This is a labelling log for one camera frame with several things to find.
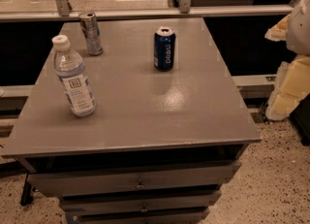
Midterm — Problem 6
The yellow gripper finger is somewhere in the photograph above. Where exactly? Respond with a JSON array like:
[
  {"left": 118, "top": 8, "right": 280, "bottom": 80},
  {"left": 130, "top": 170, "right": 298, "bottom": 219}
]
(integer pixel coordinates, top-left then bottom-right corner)
[
  {"left": 265, "top": 55, "right": 310, "bottom": 121},
  {"left": 264, "top": 15, "right": 291, "bottom": 42}
]

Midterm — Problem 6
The blue pepsi can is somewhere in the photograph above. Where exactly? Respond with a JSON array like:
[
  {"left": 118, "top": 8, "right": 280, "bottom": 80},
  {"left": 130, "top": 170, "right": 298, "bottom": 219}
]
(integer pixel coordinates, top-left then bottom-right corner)
[{"left": 154, "top": 26, "right": 176, "bottom": 71}]

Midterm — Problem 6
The silver energy drink can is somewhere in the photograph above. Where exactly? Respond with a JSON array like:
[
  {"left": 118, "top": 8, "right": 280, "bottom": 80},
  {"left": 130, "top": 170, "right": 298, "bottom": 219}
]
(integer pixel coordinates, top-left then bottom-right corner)
[{"left": 78, "top": 12, "right": 104, "bottom": 56}]

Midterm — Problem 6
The clear plastic water bottle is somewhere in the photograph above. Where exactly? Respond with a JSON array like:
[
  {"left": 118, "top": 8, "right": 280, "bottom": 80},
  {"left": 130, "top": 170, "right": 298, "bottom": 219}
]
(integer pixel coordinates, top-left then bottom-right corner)
[{"left": 52, "top": 35, "right": 96, "bottom": 117}]

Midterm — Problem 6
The grey drawer cabinet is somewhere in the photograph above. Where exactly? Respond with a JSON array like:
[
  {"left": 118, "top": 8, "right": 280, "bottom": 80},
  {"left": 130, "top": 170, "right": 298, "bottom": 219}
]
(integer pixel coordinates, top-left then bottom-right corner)
[{"left": 0, "top": 17, "right": 262, "bottom": 224}]

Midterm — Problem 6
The middle grey drawer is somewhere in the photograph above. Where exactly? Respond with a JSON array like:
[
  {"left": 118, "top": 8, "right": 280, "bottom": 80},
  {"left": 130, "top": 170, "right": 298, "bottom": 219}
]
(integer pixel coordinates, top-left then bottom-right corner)
[{"left": 60, "top": 188, "right": 221, "bottom": 215}]

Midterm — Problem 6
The grey drawer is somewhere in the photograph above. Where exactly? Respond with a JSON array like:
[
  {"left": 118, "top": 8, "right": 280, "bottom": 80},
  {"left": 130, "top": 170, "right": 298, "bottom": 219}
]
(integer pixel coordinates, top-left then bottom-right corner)
[
  {"left": 67, "top": 207, "right": 209, "bottom": 224},
  {"left": 28, "top": 160, "right": 241, "bottom": 197},
  {"left": 60, "top": 188, "right": 221, "bottom": 215}
]

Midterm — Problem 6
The bottom grey drawer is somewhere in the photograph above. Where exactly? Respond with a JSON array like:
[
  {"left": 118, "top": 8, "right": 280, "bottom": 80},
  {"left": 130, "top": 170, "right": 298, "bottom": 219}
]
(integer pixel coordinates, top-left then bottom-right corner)
[{"left": 67, "top": 207, "right": 209, "bottom": 224}]

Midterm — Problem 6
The top grey drawer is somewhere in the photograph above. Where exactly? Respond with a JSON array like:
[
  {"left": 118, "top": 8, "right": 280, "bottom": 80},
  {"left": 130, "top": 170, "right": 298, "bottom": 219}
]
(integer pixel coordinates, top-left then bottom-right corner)
[{"left": 28, "top": 160, "right": 241, "bottom": 197}]

